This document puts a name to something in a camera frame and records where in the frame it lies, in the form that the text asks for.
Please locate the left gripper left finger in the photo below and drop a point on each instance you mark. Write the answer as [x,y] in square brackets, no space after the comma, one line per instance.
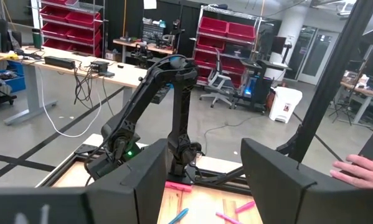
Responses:
[127,199]

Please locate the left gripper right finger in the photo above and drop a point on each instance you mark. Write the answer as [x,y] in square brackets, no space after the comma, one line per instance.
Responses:
[282,199]

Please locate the teal highlighter marker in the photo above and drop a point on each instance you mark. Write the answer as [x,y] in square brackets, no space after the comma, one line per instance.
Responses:
[178,216]

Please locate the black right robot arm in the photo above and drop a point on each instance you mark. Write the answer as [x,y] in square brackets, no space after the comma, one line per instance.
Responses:
[181,109]

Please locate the wooden desk with grey legs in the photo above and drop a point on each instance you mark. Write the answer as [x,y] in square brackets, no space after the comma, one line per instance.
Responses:
[124,74]

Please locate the person's hand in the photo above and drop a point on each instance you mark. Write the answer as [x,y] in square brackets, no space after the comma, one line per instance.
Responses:
[363,174]

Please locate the small black box device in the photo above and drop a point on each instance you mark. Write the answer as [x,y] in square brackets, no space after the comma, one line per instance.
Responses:
[99,67]

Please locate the white trash bin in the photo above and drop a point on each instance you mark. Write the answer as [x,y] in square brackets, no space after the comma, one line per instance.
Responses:
[284,104]

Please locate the black power strip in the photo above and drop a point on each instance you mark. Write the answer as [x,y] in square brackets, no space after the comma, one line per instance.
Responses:
[60,62]

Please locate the black computer tower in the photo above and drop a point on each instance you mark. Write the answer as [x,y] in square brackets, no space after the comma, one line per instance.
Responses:
[261,93]

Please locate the wooden workbench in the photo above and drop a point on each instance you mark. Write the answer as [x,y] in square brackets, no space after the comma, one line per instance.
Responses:
[149,47]

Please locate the white office chair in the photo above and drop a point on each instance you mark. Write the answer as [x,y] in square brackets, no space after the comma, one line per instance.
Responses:
[219,84]

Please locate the blue storage crate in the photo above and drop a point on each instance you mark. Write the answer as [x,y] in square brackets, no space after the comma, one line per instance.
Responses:
[16,82]

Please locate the shelf rack with red bins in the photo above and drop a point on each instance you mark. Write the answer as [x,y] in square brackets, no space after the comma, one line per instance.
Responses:
[226,40]
[71,31]

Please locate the cluttered wooden desk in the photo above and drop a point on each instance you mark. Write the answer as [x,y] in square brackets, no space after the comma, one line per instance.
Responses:
[360,90]

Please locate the dark green tumbler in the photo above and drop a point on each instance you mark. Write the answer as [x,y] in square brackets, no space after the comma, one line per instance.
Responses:
[36,39]

